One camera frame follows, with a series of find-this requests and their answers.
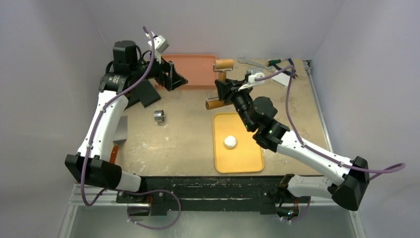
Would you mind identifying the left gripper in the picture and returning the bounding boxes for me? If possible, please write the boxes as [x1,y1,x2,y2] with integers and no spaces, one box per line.
[131,49,188,91]

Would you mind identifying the wooden dough roller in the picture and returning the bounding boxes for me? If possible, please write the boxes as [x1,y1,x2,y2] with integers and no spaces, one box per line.
[205,59,234,110]

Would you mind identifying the white dough ball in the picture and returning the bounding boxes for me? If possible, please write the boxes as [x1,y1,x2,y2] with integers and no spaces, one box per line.
[223,135,237,149]

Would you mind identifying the yellow tray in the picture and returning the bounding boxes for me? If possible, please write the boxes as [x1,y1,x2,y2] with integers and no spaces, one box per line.
[212,113,264,174]

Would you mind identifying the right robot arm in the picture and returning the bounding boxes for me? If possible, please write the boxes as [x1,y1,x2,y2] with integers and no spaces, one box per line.
[214,79,370,211]

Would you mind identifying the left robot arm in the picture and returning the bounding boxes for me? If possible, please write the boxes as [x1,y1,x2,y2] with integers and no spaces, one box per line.
[65,36,188,203]

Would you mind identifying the pink tray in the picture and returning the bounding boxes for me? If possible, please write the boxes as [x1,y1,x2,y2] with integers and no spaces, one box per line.
[162,54,217,90]

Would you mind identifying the black block right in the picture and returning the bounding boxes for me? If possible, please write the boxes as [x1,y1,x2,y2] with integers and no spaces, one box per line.
[133,80,161,108]

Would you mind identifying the black block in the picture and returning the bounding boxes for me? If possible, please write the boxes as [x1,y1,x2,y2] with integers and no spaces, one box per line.
[133,80,161,108]
[125,92,140,109]

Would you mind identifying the right silver wrench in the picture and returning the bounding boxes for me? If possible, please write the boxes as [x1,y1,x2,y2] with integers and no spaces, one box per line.
[237,58,276,72]

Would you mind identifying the black block left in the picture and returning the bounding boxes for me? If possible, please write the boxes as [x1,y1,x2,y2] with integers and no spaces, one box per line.
[125,92,140,109]

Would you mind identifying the green blue pliers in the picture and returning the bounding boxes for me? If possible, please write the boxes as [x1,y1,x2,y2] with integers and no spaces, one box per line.
[266,58,299,79]

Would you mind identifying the white small box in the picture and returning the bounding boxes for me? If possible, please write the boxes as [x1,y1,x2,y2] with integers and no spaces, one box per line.
[271,71,291,87]

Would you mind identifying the metal ring cutter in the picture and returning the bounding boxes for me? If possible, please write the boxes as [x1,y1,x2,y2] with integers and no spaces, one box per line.
[154,110,165,123]

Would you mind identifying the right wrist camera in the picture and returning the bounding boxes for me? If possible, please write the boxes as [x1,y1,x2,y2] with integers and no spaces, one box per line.
[238,69,265,91]

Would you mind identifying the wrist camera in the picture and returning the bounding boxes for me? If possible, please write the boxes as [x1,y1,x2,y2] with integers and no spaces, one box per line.
[238,69,265,91]
[148,35,169,63]

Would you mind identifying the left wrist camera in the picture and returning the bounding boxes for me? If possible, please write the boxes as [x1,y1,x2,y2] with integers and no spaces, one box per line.
[148,35,169,63]

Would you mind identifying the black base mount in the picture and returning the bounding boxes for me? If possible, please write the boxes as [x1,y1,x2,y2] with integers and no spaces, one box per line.
[116,175,309,219]

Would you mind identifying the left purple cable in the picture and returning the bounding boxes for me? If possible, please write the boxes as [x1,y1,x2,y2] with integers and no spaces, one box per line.
[80,26,182,231]

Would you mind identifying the purple cable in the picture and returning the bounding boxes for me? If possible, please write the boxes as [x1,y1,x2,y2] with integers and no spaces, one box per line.
[80,26,182,231]
[254,65,406,224]

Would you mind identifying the aluminium frame rail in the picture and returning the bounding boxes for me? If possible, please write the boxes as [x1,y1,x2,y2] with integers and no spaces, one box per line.
[57,182,152,238]

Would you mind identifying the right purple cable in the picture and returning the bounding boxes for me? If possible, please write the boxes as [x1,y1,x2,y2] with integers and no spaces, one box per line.
[254,65,406,224]

